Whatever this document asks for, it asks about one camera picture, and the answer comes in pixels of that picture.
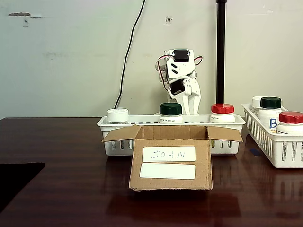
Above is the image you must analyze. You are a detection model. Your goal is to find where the green-capped bottle marked B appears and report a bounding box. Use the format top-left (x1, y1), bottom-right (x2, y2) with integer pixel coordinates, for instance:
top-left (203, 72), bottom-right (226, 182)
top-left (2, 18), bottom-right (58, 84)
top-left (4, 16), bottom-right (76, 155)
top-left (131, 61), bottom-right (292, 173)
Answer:
top-left (258, 96), bottom-right (284, 134)

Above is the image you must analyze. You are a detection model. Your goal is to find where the white-capped bottle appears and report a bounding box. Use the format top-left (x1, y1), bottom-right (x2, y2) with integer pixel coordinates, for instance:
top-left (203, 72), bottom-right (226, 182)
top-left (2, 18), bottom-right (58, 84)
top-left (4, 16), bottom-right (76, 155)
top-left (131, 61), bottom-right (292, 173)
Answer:
top-left (107, 108), bottom-right (130, 125)
top-left (250, 96), bottom-right (263, 112)

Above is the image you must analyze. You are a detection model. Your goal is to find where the cardboard box with white labels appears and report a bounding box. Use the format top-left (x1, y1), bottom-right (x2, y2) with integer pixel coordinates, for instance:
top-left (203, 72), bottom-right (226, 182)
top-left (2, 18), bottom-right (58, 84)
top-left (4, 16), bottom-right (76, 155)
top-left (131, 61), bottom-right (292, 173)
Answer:
top-left (101, 124), bottom-right (244, 192)

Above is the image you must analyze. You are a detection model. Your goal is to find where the black vertical pole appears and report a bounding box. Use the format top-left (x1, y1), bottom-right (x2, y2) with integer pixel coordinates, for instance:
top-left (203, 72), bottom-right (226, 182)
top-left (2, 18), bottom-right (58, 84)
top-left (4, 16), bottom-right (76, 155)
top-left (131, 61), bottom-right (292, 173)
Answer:
top-left (216, 0), bottom-right (228, 105)

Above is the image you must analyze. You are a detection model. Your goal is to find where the long white plastic basket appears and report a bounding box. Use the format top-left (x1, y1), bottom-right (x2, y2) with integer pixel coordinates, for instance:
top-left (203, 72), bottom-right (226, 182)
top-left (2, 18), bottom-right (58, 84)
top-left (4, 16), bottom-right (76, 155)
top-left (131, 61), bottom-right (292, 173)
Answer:
top-left (96, 114), bottom-right (247, 157)

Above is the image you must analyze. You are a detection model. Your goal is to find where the black cable on wall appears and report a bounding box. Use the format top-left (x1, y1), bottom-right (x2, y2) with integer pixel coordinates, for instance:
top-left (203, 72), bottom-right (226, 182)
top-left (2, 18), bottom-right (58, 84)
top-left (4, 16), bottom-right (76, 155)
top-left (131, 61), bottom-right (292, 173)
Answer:
top-left (114, 0), bottom-right (146, 109)

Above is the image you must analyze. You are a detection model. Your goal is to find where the green-capped white bottle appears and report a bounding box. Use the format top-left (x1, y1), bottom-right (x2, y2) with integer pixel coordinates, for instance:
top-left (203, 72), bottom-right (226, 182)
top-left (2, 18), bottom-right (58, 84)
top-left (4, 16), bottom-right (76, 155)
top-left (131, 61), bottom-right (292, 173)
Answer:
top-left (158, 103), bottom-right (184, 124)

